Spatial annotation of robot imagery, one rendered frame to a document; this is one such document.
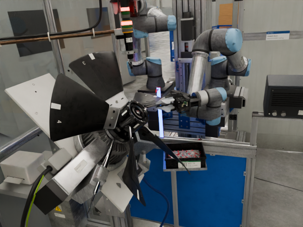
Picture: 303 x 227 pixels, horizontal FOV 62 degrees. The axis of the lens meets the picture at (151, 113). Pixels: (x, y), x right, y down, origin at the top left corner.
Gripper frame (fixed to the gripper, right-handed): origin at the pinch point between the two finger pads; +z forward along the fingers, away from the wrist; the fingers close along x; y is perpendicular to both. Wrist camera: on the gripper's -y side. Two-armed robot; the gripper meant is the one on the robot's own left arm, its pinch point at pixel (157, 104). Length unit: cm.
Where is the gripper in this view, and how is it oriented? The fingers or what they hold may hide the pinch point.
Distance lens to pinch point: 121.7
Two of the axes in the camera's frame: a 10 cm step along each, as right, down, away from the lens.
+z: -9.5, 1.9, -2.6
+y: 3.2, 4.4, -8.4
